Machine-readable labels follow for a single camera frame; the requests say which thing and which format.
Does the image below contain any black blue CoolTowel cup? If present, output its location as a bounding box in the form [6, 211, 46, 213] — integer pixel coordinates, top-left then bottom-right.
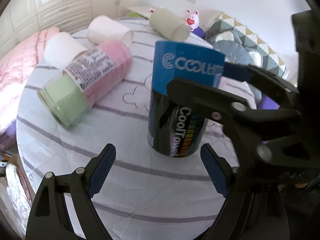
[148, 41, 225, 158]

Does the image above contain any grey-beige paper cup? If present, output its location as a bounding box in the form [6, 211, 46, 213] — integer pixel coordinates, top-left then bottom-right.
[149, 8, 190, 42]

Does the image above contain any white paper cup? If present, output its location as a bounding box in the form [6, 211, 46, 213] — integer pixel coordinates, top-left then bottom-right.
[87, 15, 134, 47]
[44, 32, 87, 69]

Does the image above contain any triangle pattern pillow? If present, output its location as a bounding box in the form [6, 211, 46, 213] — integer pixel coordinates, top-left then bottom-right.
[206, 12, 289, 79]

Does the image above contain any grey blue cat plush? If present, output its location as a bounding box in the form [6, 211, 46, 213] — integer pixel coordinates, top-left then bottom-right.
[207, 30, 263, 68]

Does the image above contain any purple cushion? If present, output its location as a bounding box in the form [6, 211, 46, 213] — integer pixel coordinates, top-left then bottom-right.
[191, 26, 206, 39]

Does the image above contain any pink pig plush right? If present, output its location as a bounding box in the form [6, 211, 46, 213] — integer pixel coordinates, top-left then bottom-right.
[185, 9, 200, 31]

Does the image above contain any striped white table cloth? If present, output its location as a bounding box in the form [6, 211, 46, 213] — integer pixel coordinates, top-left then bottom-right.
[17, 18, 224, 239]

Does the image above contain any pink green labelled bottle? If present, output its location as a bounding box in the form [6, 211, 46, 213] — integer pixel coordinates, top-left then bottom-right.
[37, 40, 133, 129]

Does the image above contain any white bedside table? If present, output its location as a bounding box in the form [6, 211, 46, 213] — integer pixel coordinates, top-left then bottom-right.
[127, 6, 158, 19]

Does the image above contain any pink folded quilt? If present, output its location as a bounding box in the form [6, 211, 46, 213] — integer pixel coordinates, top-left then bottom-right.
[0, 27, 60, 134]

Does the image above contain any white wardrobe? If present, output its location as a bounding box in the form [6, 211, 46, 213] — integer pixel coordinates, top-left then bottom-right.
[1, 0, 140, 56]

